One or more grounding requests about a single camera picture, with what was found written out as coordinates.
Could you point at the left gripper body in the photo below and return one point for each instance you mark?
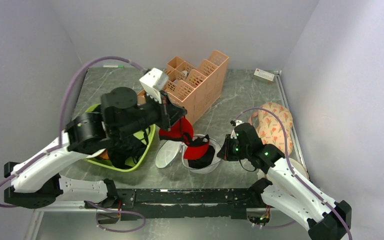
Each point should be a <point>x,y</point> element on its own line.
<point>163,118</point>

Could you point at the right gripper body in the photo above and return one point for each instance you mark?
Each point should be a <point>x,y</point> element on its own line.
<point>231,151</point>

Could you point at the red bra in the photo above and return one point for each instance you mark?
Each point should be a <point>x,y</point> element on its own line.
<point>185,139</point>

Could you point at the white mesh laundry bag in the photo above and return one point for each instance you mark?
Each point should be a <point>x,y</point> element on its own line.
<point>171,151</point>

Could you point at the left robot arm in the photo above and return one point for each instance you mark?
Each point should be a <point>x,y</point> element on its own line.
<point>37,182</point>

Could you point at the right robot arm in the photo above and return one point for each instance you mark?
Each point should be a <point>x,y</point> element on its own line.
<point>285,188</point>

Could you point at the floral pink bra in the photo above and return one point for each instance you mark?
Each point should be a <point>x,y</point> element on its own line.
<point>269,129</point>

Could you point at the black bra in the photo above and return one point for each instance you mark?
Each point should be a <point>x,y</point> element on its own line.
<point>130,147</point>

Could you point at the beige mesh laundry bag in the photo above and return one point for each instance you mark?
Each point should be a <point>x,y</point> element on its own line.
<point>298,167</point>

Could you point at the orange plastic organizer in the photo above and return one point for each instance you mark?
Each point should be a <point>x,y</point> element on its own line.
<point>196,88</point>

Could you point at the green plastic basin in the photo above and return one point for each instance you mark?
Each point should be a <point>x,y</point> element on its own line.
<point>147,133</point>

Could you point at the green white marker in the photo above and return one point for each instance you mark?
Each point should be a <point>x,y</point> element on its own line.
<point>113,66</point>

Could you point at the orange garment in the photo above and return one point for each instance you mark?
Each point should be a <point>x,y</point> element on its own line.
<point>104,155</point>

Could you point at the small white red box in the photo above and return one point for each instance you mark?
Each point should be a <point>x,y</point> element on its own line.
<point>263,75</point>

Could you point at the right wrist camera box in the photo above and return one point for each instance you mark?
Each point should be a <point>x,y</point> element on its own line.
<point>236,122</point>

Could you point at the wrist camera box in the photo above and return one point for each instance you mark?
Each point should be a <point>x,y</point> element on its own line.
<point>236,122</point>
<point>153,83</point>

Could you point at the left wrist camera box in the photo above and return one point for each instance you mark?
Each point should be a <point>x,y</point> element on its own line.
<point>153,83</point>

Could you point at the black mounting rail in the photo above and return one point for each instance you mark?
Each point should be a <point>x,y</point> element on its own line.
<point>190,203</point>

